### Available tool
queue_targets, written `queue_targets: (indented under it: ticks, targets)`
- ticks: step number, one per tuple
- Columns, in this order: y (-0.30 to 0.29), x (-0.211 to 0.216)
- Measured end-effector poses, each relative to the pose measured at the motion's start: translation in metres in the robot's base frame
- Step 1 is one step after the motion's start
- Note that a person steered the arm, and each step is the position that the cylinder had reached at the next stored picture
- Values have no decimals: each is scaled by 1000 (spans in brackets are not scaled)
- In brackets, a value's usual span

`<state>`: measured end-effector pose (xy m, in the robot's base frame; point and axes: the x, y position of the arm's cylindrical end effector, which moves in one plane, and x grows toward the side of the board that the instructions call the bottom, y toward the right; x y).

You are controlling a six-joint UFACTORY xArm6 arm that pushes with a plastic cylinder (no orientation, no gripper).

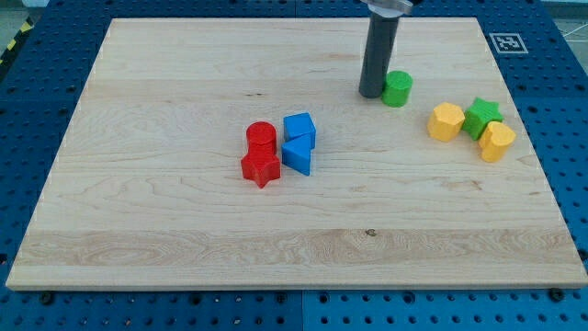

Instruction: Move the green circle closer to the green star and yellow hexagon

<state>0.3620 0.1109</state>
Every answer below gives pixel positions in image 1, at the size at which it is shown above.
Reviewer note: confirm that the blue triangle block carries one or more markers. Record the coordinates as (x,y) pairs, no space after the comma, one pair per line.
(296,154)

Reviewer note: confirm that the green circle block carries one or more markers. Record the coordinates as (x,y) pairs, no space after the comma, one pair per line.
(398,85)

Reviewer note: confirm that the red circle block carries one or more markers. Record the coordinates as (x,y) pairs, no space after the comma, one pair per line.
(261,138)

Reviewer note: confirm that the light wooden board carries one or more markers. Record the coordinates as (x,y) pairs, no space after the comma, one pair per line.
(147,191)

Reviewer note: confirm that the green star block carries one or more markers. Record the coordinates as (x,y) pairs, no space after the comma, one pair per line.
(479,115)

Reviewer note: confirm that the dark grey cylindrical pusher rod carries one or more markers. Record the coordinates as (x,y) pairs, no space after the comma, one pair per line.
(380,40)

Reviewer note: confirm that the yellow black hazard tape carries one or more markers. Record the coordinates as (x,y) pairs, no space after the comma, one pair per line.
(14,46)

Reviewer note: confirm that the blue cube block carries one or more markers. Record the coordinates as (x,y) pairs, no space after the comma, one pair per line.
(298,125)

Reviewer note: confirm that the yellow hexagon block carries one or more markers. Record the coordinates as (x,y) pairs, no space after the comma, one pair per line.
(445,122)

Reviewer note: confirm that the silver metal rod mount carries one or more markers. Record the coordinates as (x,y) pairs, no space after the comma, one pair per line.
(390,8)

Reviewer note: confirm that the white fiducial marker tag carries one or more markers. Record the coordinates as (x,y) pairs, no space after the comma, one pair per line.
(508,43)

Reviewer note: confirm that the red star block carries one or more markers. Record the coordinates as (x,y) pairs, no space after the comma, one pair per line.
(261,167)

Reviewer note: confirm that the yellow heart block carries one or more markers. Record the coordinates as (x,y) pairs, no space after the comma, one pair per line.
(495,141)

